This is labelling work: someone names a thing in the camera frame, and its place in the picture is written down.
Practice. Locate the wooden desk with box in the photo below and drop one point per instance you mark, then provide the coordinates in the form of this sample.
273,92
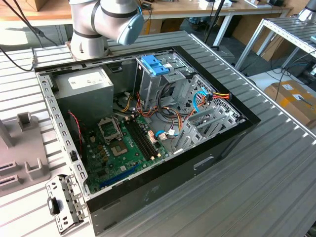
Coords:
54,13

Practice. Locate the black RAM slot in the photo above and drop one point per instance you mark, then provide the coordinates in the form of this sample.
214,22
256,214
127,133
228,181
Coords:
143,138
140,139
137,140
146,137

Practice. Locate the long wooden desk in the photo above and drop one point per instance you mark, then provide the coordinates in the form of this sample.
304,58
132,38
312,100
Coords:
172,8

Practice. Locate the CPU socket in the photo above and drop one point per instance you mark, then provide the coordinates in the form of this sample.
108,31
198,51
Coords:
118,148

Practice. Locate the green motherboard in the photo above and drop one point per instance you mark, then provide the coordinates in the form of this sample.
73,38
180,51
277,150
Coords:
112,168

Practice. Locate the large brown cardboard sheet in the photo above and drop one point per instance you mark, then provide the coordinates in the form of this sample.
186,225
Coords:
249,29

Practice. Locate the black open PC case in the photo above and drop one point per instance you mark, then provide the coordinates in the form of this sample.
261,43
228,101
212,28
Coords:
172,177

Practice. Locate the small cardboard box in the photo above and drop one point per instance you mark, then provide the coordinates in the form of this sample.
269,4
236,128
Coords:
39,4

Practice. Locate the metal slat side table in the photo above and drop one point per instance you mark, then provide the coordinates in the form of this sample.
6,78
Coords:
291,27

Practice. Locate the blue expansion slot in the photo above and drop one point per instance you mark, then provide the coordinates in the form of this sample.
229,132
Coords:
119,175

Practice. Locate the cardboard box with labels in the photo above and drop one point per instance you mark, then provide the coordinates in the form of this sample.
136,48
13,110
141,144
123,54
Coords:
291,108

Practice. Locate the black tripod pole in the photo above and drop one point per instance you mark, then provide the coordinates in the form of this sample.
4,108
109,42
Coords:
214,19

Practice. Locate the metal drive cage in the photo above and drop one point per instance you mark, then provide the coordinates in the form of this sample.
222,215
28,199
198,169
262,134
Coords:
148,86

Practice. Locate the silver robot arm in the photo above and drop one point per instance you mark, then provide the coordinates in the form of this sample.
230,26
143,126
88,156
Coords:
86,19

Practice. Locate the grey power supply unit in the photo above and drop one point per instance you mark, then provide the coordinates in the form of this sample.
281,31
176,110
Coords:
84,98

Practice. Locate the light blue drive latch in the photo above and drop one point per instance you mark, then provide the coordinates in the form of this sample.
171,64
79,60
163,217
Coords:
161,71

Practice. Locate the dark blue drive latch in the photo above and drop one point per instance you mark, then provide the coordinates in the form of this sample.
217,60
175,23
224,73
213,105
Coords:
149,61

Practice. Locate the metal disk bay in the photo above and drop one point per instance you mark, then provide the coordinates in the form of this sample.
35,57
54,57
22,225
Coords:
190,138

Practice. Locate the metal card retention bracket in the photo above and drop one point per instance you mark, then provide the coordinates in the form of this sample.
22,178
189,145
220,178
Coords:
61,222

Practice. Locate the grey parts rack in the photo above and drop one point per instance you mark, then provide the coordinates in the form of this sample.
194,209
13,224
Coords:
24,148

